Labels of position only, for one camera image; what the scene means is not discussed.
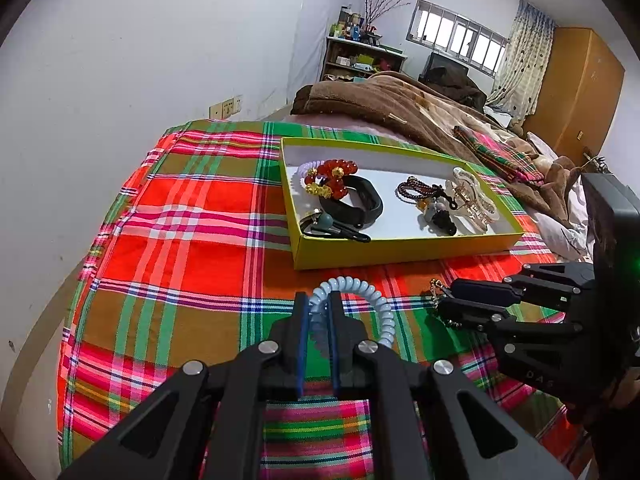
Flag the wooden wardrobe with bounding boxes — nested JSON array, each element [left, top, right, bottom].
[[522, 26, 626, 166]]

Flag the dark brown bead bracelet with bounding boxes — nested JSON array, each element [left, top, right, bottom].
[[396, 176, 446, 206]]

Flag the brown blanket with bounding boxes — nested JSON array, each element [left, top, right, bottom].
[[290, 71, 583, 231]]

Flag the folded plaid cloth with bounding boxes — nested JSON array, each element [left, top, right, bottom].
[[452, 125, 543, 183]]

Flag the wooden shelf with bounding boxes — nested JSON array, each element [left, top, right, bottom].
[[320, 36, 408, 81]]

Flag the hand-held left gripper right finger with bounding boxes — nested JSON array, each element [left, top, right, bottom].
[[327, 291, 576, 480]]

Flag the black wristband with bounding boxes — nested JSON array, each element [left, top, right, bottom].
[[318, 175, 384, 226]]

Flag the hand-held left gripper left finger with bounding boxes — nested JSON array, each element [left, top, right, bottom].
[[57, 291, 308, 480]]

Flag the red and gold bead bracelet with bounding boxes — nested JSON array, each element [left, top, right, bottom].
[[304, 158, 358, 200]]

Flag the dark monitor with clothes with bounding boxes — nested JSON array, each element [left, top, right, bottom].
[[419, 51, 488, 111]]

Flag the yellow-green cardboard box tray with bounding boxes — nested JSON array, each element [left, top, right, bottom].
[[280, 136, 525, 271]]

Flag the clear hair claw clip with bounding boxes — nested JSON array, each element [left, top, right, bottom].
[[445, 166, 501, 234]]

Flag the small chain keyring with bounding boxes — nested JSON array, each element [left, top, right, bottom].
[[425, 280, 468, 332]]

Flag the black cord with teal bead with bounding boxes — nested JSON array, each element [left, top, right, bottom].
[[299, 210, 372, 243]]

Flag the patterned curtain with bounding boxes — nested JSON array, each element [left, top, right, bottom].
[[487, 0, 557, 121]]

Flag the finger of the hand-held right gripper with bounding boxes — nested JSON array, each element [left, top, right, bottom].
[[449, 262, 597, 309], [435, 297, 618, 405]]

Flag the window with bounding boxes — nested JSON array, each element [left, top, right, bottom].
[[406, 0, 511, 78]]

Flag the black hair tie with ball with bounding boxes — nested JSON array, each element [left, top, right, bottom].
[[417, 187, 460, 237]]

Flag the group of bottles on shelf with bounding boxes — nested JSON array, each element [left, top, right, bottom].
[[330, 6, 386, 46]]

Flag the light blue spiral hair tie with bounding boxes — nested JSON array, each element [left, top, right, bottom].
[[306, 276, 396, 348]]

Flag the wall socket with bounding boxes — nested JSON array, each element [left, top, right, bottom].
[[208, 95, 243, 120]]

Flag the purple flower branches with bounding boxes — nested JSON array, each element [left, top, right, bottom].
[[362, 0, 412, 28]]

